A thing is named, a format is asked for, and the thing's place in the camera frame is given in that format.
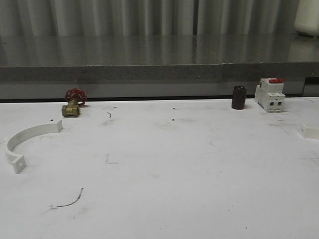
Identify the white container on counter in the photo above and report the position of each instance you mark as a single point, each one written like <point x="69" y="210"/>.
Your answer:
<point x="307" y="18"/>

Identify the brass valve red handwheel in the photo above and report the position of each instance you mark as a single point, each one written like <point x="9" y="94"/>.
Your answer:
<point x="75" y="98"/>

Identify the white half pipe clamp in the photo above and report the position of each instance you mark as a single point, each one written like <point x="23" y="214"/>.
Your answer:
<point x="17" y="160"/>

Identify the dark brown cylinder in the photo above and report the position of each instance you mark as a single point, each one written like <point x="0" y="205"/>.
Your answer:
<point x="239" y="97"/>

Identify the white circuit breaker red switch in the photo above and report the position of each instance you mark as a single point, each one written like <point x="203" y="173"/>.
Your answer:
<point x="269" y="94"/>

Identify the grey stone counter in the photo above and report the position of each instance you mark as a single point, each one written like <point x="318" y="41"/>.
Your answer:
<point x="43" y="68"/>

